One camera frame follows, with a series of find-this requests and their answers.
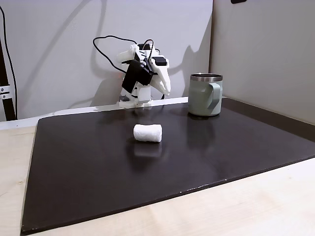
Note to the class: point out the white gauze roll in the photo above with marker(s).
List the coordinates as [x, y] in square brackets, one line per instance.
[147, 133]

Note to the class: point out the green mug steel rim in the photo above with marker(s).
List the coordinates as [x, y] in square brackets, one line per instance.
[199, 98]

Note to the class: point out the white board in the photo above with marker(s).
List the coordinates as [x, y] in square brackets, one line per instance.
[73, 111]

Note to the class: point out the black table mat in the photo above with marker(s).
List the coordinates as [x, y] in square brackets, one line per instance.
[98, 172]

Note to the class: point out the black stand pole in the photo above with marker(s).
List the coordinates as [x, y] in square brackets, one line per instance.
[7, 108]

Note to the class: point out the black oval camera box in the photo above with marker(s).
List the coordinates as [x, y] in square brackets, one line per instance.
[135, 75]

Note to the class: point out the black wall fixture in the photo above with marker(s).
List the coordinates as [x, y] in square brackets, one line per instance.
[238, 1]

